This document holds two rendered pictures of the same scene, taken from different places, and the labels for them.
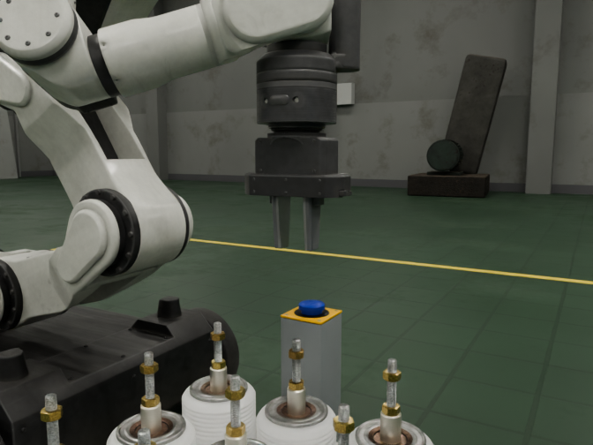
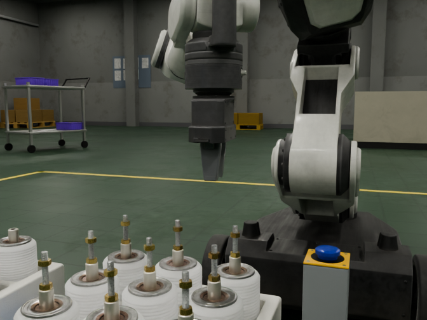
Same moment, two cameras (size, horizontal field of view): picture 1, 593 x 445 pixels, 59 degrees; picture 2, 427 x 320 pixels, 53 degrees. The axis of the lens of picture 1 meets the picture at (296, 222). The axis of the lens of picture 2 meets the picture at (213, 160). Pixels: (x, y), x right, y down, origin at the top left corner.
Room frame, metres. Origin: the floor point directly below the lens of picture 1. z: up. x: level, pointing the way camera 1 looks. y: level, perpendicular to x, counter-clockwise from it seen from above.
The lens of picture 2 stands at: (0.46, -0.65, 0.56)
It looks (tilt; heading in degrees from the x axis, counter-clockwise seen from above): 7 degrees down; 79
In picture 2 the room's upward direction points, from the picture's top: straight up
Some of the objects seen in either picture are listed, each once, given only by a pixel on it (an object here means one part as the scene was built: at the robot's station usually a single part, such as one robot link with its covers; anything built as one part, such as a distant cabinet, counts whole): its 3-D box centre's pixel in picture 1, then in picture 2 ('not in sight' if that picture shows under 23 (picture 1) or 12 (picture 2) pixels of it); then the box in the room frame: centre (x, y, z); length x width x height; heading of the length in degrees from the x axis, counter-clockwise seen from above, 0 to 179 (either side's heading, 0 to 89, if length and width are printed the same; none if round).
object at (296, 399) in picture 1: (296, 400); (214, 289); (0.59, 0.00, 0.26); 0.02 x 0.02 x 0.03
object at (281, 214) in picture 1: (278, 220); (216, 157); (0.60, 0.02, 0.48); 0.03 x 0.02 x 0.06; 155
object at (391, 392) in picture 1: (391, 393); (185, 298); (0.53, -0.10, 0.30); 0.01 x 0.01 x 0.08
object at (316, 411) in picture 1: (296, 411); (214, 297); (0.59, 0.00, 0.25); 0.08 x 0.08 x 0.01
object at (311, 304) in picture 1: (311, 309); (327, 254); (0.78, -0.02, 0.32); 0.04 x 0.04 x 0.02
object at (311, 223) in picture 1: (315, 222); (210, 160); (0.58, -0.02, 0.48); 0.03 x 0.02 x 0.06; 155
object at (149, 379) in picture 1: (149, 385); (177, 239); (0.55, 0.16, 0.30); 0.01 x 0.01 x 0.08
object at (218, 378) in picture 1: (218, 379); (234, 264); (0.65, 0.10, 0.26); 0.02 x 0.02 x 0.03
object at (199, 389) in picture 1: (218, 388); (234, 271); (0.65, 0.10, 0.25); 0.08 x 0.08 x 0.01
